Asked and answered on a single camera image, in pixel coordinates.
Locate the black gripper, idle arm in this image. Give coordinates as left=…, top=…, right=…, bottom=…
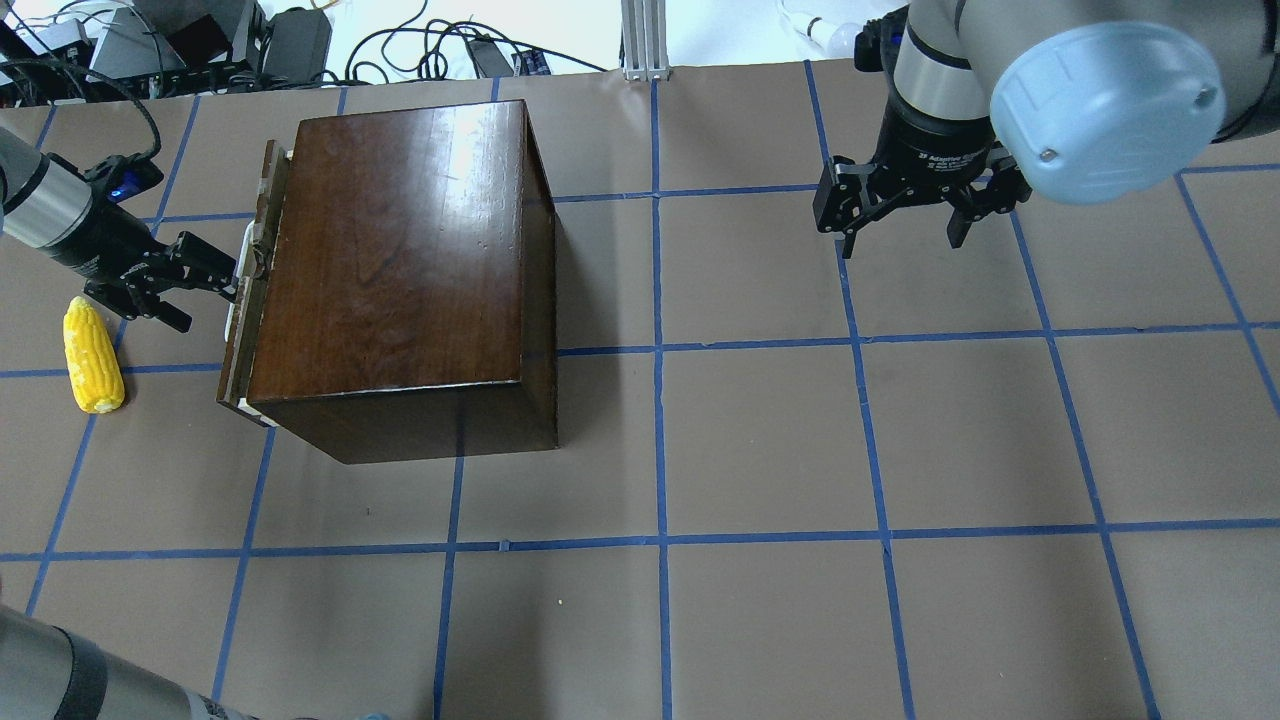
left=812, top=105, right=1033, bottom=259

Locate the black power adapter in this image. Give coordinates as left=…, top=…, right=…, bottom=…
left=261, top=8, right=332, bottom=85

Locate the dark wooden drawer cabinet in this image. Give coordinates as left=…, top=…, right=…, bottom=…
left=243, top=100, right=561, bottom=464

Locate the black braided cable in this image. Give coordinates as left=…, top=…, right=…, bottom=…
left=0, top=55, right=163, bottom=161

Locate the light wooden drawer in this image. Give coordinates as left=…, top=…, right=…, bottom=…
left=216, top=138, right=291, bottom=428

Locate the yellow corn cob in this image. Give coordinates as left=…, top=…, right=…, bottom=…
left=61, top=296, right=125, bottom=414

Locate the aluminium frame post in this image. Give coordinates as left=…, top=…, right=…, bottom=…
left=620, top=0, right=671, bottom=82

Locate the grey robot arm, image left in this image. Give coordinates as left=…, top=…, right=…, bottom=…
left=813, top=1, right=1277, bottom=258

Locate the grey angled device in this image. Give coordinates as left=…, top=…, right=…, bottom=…
left=90, top=6, right=187, bottom=79

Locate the black gripper, working arm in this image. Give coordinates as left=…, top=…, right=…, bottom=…
left=50, top=215, right=239, bottom=333

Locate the black wrist camera mount working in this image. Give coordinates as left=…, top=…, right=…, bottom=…
left=83, top=152, right=165, bottom=204

